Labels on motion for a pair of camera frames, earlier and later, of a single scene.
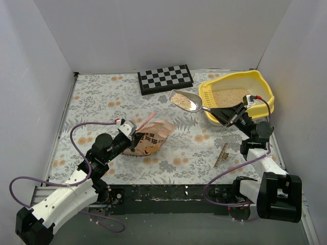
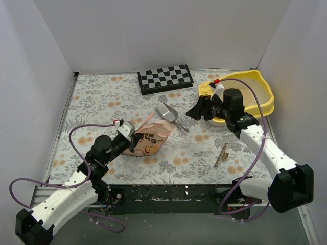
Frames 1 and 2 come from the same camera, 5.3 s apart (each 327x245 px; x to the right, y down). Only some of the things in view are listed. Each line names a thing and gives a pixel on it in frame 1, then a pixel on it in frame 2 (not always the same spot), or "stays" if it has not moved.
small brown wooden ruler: (224, 155) stays
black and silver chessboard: (164, 79) stays
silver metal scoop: (186, 101) → (171, 114)
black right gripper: (232, 117) → (203, 108)
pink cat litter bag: (156, 133) stays
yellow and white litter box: (229, 90) stays
